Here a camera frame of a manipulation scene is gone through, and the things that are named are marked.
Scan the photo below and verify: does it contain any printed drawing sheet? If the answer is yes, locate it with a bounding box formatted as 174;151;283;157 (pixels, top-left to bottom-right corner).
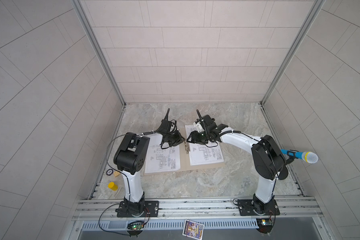
187;139;224;166
145;134;181;175

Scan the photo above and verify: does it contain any printed drawing sheet top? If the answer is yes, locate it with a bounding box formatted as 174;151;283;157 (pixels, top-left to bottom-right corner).
145;134;181;175

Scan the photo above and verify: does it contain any beige cardboard folder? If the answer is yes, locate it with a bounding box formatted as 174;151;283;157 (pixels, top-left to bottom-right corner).
152;142;225;175

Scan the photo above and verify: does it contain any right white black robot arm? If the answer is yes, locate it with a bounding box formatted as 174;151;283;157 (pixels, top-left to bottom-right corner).
187;111;288;216

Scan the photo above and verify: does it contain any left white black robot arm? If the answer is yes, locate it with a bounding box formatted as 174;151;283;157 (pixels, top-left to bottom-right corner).
111;109;185;218

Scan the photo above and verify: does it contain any metal folder clip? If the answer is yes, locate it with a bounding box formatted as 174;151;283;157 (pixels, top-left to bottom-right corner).
185;142;190;154

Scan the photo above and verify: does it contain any yellow cylinder block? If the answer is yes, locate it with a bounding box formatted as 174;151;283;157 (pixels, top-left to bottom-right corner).
108;182;119;191

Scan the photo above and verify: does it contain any colourful picture card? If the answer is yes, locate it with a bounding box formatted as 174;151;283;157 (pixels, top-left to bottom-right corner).
183;220;205;240

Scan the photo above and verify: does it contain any left green circuit board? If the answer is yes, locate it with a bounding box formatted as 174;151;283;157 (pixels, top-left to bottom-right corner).
127;221;145;231

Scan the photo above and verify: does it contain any blue yellow toy microphone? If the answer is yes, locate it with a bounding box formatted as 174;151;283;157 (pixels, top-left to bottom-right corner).
281;149;319;164

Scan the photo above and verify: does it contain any right circuit board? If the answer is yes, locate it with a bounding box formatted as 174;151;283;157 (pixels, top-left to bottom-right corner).
256;219;274;234

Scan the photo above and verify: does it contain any purple ring token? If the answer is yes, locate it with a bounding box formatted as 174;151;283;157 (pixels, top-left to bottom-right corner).
106;169;114;176

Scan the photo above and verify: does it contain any aluminium mounting rail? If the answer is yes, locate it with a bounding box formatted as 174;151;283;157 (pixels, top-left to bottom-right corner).
72;196;323;221

